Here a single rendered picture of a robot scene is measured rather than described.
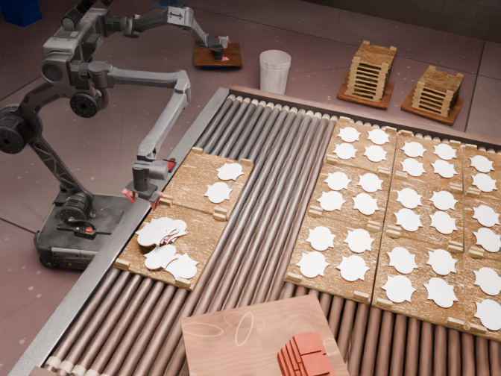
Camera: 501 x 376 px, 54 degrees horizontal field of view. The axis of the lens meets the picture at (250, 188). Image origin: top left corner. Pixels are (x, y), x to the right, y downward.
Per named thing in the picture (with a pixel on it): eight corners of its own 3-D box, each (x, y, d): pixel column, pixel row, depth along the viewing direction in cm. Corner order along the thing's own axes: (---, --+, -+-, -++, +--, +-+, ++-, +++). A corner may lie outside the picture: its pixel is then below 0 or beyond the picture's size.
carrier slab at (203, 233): (113, 267, 202) (112, 264, 200) (158, 203, 231) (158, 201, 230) (192, 292, 194) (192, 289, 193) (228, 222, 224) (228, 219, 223)
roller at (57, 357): (42, 375, 170) (39, 368, 167) (229, 99, 312) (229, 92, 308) (54, 380, 169) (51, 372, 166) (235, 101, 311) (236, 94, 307)
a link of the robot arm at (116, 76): (194, 86, 219) (193, 67, 211) (190, 106, 210) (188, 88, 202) (95, 77, 220) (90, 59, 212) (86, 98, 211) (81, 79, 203)
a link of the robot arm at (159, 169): (143, 160, 190) (140, 144, 183) (172, 163, 189) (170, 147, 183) (135, 183, 182) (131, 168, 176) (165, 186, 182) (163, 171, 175)
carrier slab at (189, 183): (158, 201, 232) (158, 199, 231) (191, 151, 262) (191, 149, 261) (228, 219, 225) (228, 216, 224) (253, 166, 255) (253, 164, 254)
